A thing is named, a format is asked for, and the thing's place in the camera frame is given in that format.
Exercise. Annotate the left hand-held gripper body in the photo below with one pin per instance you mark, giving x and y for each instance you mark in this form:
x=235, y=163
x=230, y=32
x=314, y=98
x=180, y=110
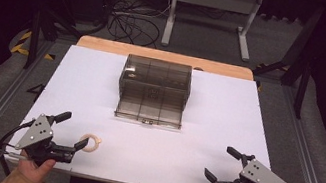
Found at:
x=37, y=133

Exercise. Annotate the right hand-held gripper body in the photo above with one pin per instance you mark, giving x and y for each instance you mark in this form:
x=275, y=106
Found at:
x=258, y=174

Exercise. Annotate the translucent grey drawer cabinet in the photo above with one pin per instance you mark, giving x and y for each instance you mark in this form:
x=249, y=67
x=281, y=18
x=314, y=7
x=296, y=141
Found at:
x=155, y=80

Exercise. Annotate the person's left hand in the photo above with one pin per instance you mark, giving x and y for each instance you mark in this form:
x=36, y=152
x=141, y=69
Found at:
x=33, y=170

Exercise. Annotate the white table cover board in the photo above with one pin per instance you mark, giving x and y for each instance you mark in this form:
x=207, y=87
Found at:
x=208, y=113

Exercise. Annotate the yellow black hazard tape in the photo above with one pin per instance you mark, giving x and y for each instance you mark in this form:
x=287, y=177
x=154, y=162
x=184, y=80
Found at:
x=22, y=43

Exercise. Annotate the black metal stand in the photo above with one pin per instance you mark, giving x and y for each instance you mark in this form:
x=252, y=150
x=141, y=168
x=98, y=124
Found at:
x=303, y=82
x=36, y=35

